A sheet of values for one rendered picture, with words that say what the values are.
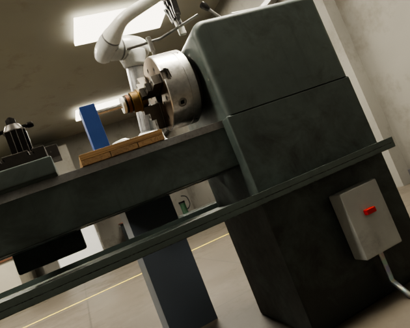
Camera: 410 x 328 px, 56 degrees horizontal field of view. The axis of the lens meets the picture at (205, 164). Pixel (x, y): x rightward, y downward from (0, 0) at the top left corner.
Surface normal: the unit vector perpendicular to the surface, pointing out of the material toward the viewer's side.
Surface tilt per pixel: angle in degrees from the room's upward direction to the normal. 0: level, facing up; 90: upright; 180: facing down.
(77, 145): 90
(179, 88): 106
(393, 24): 90
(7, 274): 90
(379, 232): 90
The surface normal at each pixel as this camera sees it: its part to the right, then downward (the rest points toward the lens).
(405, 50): -0.88, 0.33
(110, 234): 0.31, -0.19
